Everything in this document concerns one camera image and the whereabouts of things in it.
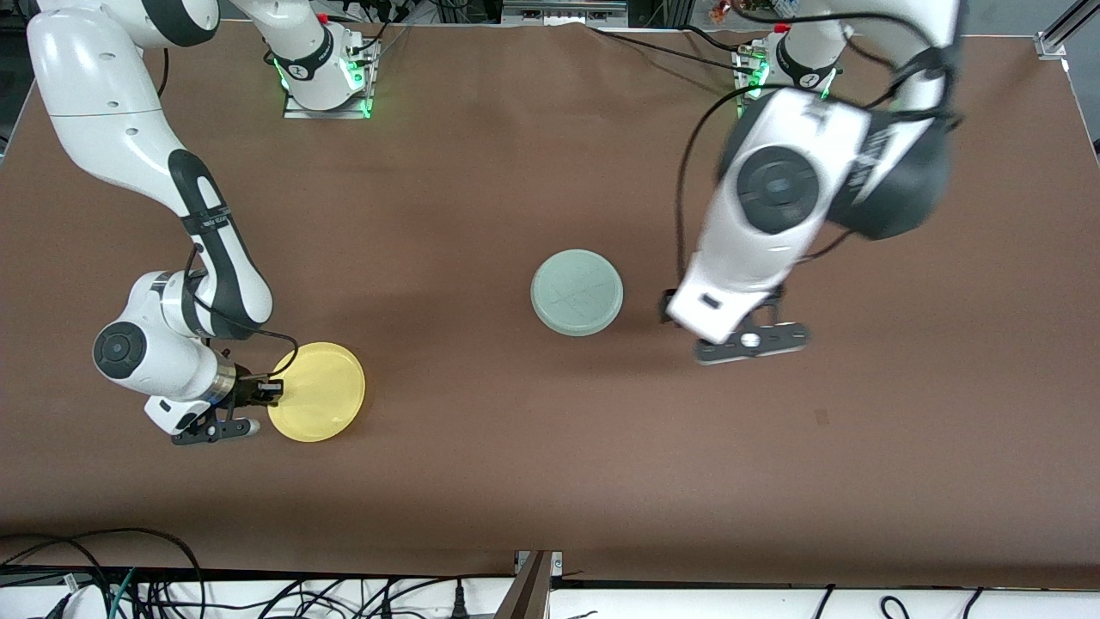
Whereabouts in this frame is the black looping cable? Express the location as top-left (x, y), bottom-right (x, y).
top-left (0, 527), bottom-right (205, 619)

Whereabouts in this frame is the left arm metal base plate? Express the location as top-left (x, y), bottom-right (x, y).
top-left (732, 47), bottom-right (774, 104)

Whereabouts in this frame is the green cable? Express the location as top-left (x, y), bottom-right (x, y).
top-left (107, 567), bottom-right (139, 619)

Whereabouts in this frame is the aluminium frame corner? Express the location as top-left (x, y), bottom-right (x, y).
top-left (1035, 0), bottom-right (1100, 61)

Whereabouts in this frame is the aluminium profile beam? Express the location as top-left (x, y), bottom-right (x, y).
top-left (493, 550), bottom-right (555, 619)

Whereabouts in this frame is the silver metal box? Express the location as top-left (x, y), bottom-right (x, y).
top-left (502, 0), bottom-right (629, 27)

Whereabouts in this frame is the short black table cable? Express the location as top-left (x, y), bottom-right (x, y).
top-left (679, 23), bottom-right (750, 54)

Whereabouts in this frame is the brown table cover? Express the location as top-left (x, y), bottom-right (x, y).
top-left (0, 17), bottom-right (1100, 589)

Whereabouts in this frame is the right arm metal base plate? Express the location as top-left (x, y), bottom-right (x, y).
top-left (283, 39), bottom-right (373, 120)

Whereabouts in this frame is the thin grey base cable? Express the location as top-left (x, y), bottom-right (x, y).
top-left (371, 23), bottom-right (413, 66)

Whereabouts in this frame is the yellow round plate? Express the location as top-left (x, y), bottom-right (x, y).
top-left (267, 342), bottom-right (367, 444)

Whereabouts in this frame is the pale green round plate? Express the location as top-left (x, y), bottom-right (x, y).
top-left (530, 249), bottom-right (625, 338)

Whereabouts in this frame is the long black table cable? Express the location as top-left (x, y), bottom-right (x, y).
top-left (588, 25), bottom-right (762, 75)

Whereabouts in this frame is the white lower shelf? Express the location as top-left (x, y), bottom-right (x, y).
top-left (0, 574), bottom-right (1100, 619)

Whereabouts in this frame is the white rounded device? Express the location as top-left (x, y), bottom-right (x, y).
top-left (60, 585), bottom-right (109, 619)

